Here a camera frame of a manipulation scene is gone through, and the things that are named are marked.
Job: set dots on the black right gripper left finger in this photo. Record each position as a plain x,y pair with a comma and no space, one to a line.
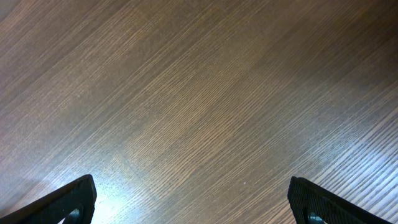
72,203

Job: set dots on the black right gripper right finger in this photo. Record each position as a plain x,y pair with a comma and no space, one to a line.
311,203

